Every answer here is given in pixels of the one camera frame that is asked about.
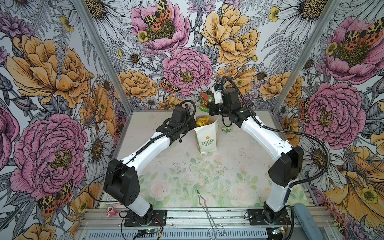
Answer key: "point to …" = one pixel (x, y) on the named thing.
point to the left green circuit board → (147, 231)
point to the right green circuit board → (281, 230)
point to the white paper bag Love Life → (206, 135)
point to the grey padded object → (307, 222)
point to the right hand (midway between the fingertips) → (208, 108)
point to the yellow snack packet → (202, 121)
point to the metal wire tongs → (212, 232)
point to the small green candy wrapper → (227, 129)
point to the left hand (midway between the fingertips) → (195, 125)
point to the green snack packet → (205, 99)
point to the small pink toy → (111, 211)
